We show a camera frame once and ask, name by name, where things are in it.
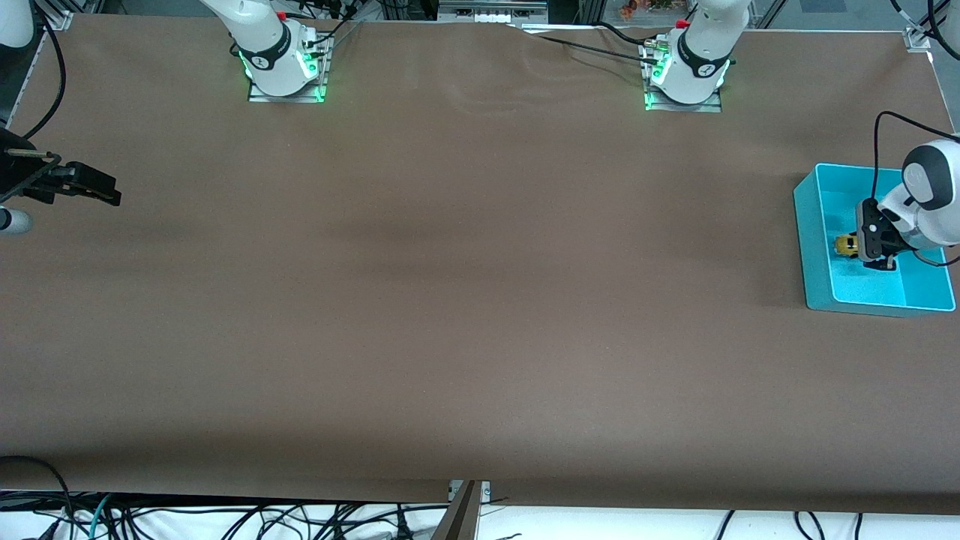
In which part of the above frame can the long black tabletop cable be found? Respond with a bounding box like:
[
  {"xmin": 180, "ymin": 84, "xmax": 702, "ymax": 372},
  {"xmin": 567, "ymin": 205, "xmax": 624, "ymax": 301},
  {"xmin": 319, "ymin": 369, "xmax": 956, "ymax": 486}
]
[{"xmin": 508, "ymin": 25, "xmax": 665, "ymax": 65}]

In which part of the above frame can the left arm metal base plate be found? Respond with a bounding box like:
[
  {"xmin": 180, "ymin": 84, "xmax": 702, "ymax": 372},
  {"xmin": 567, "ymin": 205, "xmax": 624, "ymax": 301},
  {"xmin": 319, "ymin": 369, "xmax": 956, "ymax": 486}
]
[{"xmin": 643, "ymin": 41, "xmax": 723, "ymax": 113}]

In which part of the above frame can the black looped floor cable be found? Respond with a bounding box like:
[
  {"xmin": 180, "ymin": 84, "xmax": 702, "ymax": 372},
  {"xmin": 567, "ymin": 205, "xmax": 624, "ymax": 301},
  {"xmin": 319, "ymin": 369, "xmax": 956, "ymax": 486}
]
[{"xmin": 0, "ymin": 455, "xmax": 74, "ymax": 540}]

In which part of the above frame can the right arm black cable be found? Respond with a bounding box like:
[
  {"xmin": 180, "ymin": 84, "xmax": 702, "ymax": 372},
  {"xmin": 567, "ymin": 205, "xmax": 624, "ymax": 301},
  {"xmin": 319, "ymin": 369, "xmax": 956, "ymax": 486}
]
[{"xmin": 21, "ymin": 9, "xmax": 68, "ymax": 145}]

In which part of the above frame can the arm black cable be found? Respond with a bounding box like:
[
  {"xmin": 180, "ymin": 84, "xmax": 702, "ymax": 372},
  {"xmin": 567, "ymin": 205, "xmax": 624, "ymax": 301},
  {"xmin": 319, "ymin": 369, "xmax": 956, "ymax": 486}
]
[
  {"xmin": 21, "ymin": 9, "xmax": 68, "ymax": 145},
  {"xmin": 871, "ymin": 111, "xmax": 960, "ymax": 269}
]

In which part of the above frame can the teal floor cable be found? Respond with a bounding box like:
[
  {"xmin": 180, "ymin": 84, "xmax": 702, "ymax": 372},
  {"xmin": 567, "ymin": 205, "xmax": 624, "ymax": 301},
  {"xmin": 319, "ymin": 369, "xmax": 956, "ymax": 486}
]
[{"xmin": 88, "ymin": 493, "xmax": 115, "ymax": 540}]

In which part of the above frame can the white power strip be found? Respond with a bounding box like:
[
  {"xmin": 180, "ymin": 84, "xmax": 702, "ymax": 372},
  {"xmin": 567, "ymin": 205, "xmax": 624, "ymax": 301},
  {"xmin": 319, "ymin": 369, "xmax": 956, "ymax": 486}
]
[{"xmin": 439, "ymin": 0, "xmax": 548, "ymax": 23}]

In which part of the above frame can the small metal edge bracket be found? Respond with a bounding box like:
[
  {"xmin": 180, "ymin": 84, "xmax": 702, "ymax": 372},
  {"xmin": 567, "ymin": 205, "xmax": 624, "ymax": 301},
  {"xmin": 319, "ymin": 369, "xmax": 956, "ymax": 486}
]
[{"xmin": 448, "ymin": 480, "xmax": 492, "ymax": 505}]

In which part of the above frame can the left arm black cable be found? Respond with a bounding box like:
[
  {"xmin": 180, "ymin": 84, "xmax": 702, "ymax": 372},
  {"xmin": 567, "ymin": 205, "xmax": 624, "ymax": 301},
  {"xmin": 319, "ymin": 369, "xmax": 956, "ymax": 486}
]
[{"xmin": 871, "ymin": 111, "xmax": 960, "ymax": 269}]

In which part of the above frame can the teal plastic bin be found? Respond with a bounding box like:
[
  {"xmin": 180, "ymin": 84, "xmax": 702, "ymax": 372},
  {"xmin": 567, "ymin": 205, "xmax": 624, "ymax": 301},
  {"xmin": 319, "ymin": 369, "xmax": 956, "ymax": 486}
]
[{"xmin": 793, "ymin": 163, "xmax": 957, "ymax": 318}]

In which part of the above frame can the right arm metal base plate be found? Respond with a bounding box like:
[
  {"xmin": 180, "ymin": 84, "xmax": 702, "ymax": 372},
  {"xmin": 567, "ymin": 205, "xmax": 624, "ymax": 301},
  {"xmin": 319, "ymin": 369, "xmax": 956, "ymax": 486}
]
[{"xmin": 247, "ymin": 30, "xmax": 331, "ymax": 104}]

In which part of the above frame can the aluminium extrusion post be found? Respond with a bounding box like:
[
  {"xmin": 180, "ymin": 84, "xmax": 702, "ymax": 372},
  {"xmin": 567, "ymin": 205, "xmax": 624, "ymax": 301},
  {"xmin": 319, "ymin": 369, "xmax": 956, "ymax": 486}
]
[{"xmin": 41, "ymin": 0, "xmax": 76, "ymax": 31}]

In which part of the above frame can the short black tabletop cable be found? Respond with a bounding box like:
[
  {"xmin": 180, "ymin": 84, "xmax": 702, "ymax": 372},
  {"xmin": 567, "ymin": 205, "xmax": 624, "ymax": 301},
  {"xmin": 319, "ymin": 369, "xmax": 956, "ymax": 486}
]
[{"xmin": 596, "ymin": 21, "xmax": 661, "ymax": 47}]

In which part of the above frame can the grey angled support beam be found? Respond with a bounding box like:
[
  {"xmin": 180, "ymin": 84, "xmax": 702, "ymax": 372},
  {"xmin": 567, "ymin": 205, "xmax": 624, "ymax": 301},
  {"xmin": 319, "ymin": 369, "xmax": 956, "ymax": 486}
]
[{"xmin": 431, "ymin": 480, "xmax": 485, "ymax": 540}]

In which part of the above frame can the brown table cover sheet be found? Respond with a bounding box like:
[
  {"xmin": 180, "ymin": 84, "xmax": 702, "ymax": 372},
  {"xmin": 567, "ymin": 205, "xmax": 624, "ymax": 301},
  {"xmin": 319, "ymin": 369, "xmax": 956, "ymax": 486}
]
[{"xmin": 0, "ymin": 15, "xmax": 960, "ymax": 517}]

